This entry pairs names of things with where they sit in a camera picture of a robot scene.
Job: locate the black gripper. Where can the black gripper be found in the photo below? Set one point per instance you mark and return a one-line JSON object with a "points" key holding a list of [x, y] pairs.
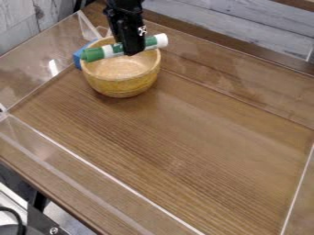
{"points": [[124, 16]]}

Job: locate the green Expo marker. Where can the green Expo marker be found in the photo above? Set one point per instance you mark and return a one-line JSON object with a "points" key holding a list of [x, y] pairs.
{"points": [[115, 50]]}

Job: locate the brown wooden bowl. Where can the brown wooden bowl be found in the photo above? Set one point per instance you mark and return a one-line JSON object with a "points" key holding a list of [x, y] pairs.
{"points": [[123, 76]]}

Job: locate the clear acrylic stand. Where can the clear acrylic stand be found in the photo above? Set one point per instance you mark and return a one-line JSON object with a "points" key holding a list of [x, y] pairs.
{"points": [[90, 31]]}

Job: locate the blue block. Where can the blue block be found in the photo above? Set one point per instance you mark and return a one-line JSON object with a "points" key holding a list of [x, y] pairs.
{"points": [[76, 54]]}

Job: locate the black metal bracket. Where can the black metal bracket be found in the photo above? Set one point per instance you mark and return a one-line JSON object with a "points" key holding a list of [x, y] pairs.
{"points": [[40, 225]]}

